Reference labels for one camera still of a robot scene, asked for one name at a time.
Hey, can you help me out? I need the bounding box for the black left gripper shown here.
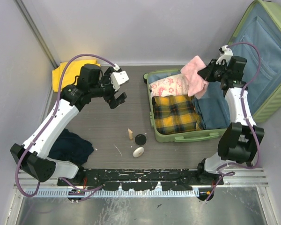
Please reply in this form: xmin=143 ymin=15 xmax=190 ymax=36
xmin=89 ymin=68 xmax=126 ymax=108

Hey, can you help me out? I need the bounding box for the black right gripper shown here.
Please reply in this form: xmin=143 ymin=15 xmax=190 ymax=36
xmin=197 ymin=59 xmax=228 ymax=83

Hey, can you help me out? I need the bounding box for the pink towel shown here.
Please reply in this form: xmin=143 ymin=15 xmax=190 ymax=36
xmin=180 ymin=55 xmax=209 ymax=99

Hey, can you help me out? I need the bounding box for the cream pink printed garment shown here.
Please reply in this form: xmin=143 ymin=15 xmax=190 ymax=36
xmin=149 ymin=74 xmax=189 ymax=97

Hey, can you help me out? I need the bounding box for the grey blue garment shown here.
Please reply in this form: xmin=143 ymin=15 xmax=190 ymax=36
xmin=192 ymin=84 xmax=230 ymax=130

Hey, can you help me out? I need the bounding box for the yellow garment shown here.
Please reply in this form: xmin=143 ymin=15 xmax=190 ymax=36
xmin=52 ymin=60 xmax=101 ymax=92

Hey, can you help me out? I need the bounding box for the tan wooden block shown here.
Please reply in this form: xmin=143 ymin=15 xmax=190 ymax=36
xmin=127 ymin=128 xmax=133 ymax=140

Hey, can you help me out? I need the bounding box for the yellow plaid shirt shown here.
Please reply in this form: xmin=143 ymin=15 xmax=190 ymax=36
xmin=152 ymin=95 xmax=204 ymax=135

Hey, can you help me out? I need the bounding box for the navy blue garment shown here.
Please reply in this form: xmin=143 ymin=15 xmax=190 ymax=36
xmin=48 ymin=129 xmax=94 ymax=165

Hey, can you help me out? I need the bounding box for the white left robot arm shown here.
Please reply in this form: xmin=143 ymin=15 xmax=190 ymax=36
xmin=10 ymin=64 xmax=129 ymax=186

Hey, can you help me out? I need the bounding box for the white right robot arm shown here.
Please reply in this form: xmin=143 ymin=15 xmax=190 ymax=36
xmin=196 ymin=56 xmax=265 ymax=185

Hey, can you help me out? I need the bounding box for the black round disc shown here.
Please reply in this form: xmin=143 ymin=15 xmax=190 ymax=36
xmin=134 ymin=134 xmax=147 ymax=146

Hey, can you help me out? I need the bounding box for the white oval soap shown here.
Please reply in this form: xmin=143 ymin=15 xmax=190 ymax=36
xmin=133 ymin=147 xmax=144 ymax=158

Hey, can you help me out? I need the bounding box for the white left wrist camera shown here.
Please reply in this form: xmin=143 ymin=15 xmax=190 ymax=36
xmin=110 ymin=64 xmax=129 ymax=92

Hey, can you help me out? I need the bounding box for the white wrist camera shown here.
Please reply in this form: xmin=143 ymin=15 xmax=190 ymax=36
xmin=110 ymin=64 xmax=129 ymax=92
xmin=216 ymin=45 xmax=233 ymax=64

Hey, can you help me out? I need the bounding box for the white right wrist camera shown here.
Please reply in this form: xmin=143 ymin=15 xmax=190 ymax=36
xmin=216 ymin=45 xmax=233 ymax=64

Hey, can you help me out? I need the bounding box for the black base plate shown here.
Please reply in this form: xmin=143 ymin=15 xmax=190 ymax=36
xmin=57 ymin=167 xmax=225 ymax=192

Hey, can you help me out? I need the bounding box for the aluminium rail frame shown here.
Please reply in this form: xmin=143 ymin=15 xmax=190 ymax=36
xmin=6 ymin=168 xmax=279 ymax=225

